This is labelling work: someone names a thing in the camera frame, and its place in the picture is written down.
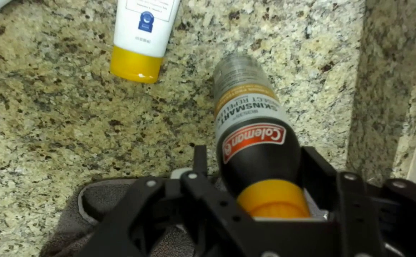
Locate grey cloth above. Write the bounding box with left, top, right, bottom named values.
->
left=38, top=177, right=197, bottom=257

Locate white tube yellow cap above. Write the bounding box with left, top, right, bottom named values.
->
left=108, top=0, right=181, bottom=86

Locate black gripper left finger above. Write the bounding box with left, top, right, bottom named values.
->
left=75, top=145, right=253, bottom=257

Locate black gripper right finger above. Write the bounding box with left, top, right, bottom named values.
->
left=300, top=146, right=416, bottom=257

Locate silver black Coleman bottle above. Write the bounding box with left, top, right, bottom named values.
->
left=211, top=52, right=311, bottom=220

